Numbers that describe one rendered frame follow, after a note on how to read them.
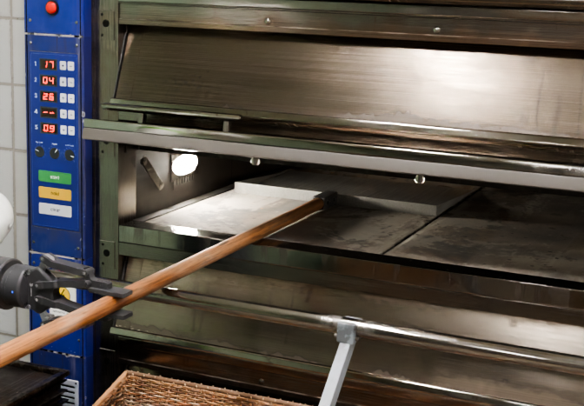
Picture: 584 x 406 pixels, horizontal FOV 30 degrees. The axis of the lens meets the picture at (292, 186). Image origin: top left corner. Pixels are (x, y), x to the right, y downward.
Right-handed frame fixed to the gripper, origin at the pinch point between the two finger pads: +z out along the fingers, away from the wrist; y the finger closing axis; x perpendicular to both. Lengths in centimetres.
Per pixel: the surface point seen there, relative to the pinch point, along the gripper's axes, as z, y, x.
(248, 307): 17.8, 2.7, -16.6
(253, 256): 1, 4, -54
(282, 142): 13.1, -23.5, -39.6
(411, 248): 32, 1, -68
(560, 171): 66, -23, -39
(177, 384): -15, 35, -50
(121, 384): -28, 37, -47
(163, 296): 0.7, 3.4, -16.4
